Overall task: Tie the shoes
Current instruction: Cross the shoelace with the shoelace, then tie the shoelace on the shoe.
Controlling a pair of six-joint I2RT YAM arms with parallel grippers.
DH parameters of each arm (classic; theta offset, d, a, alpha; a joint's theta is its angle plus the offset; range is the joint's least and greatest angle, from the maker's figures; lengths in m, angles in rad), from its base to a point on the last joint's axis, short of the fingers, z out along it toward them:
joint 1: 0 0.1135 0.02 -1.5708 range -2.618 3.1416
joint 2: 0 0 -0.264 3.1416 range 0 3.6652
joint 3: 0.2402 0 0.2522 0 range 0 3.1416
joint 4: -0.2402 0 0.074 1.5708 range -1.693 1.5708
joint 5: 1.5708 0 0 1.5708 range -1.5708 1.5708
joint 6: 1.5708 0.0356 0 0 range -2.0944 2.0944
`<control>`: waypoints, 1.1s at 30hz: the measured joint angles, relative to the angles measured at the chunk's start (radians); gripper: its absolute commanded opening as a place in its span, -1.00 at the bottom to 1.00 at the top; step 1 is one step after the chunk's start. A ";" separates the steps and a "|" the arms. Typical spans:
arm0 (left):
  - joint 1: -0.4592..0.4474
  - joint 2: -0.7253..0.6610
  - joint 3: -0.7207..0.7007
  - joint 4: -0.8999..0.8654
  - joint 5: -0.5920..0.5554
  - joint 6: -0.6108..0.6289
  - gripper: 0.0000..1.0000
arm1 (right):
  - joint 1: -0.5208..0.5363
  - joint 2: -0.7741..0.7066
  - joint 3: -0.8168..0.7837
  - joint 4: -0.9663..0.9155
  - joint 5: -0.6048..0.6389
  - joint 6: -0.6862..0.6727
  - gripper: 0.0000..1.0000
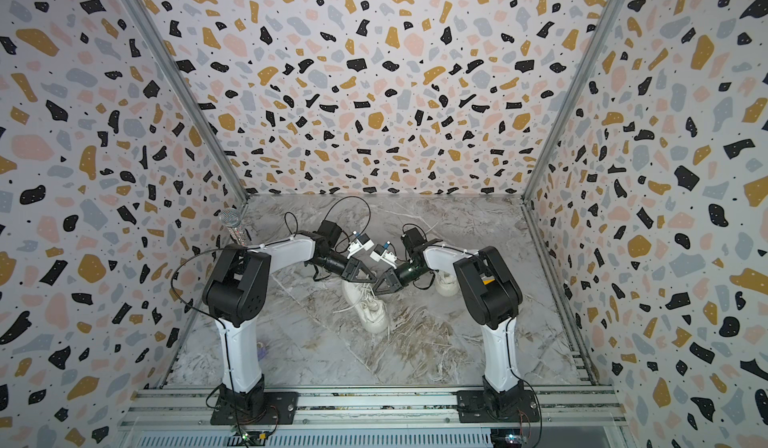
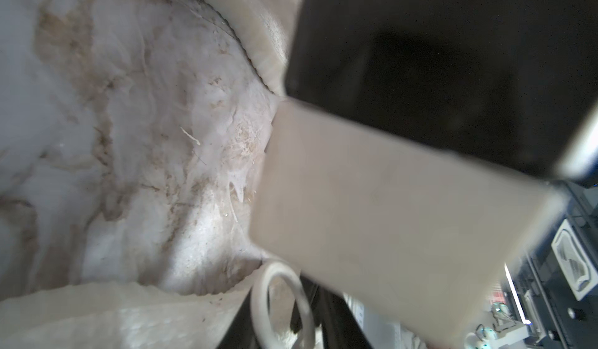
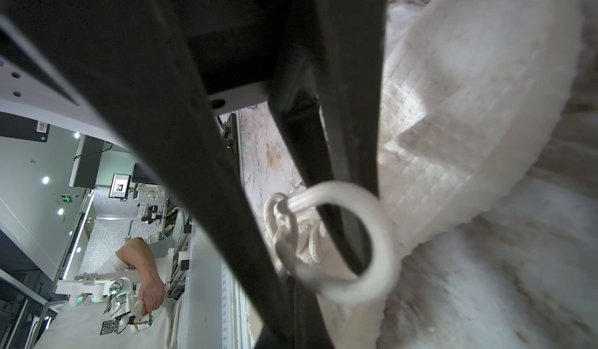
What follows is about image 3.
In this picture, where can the aluminium front rail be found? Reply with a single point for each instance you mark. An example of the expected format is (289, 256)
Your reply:
(215, 310)

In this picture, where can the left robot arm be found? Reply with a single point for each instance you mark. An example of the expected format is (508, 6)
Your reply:
(46, 101)

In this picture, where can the person forearm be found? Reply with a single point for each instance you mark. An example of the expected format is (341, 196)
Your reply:
(137, 253)

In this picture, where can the person hand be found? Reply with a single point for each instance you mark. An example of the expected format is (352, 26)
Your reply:
(152, 294)

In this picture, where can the white device with cables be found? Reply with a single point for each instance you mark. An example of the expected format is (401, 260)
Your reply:
(117, 292)

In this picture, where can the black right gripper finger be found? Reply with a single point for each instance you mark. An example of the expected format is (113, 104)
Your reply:
(309, 326)

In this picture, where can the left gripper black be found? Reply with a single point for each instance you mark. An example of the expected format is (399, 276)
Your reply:
(157, 72)

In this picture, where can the white sneaker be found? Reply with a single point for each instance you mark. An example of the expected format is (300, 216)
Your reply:
(470, 95)

